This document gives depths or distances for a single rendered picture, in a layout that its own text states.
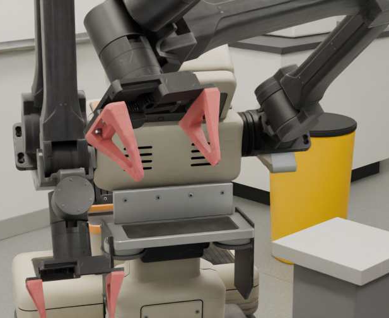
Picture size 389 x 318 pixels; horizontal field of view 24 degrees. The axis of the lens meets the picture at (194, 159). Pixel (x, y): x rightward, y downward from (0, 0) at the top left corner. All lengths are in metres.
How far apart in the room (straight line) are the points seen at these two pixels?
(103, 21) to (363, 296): 1.46
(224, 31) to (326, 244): 1.33
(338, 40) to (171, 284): 0.59
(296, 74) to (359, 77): 3.85
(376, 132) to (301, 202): 1.58
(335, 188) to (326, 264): 1.91
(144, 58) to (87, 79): 3.84
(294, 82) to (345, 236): 0.94
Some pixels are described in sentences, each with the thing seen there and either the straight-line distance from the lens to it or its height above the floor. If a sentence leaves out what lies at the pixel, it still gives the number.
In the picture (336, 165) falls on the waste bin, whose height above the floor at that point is 0.48.
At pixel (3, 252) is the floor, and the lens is 4.52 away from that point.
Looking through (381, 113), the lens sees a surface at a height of 0.40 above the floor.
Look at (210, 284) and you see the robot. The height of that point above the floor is 0.89.
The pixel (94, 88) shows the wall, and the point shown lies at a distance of 4.86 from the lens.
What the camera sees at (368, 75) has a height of 0.65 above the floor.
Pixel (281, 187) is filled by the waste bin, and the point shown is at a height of 0.37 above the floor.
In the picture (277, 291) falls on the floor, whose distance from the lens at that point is 4.00.
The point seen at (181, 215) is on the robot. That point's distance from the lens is 1.67.
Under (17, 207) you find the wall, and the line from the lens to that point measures 4.70.
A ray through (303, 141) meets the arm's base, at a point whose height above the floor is 1.16.
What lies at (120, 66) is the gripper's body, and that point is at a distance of 0.98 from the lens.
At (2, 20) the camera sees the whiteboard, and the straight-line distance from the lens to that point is 4.46.
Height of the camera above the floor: 1.58
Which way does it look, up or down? 15 degrees down
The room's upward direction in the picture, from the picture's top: straight up
